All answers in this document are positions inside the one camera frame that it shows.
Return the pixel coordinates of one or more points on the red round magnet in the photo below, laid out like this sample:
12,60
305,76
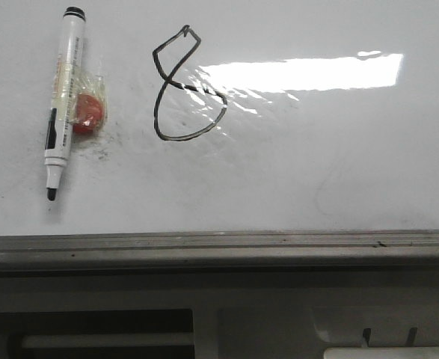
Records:
89,114

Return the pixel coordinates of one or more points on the white black whiteboard marker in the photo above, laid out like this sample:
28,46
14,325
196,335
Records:
65,92

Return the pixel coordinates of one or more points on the white whiteboard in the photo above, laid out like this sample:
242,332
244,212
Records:
228,115

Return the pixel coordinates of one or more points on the grey aluminium whiteboard frame rail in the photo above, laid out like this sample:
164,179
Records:
25,254

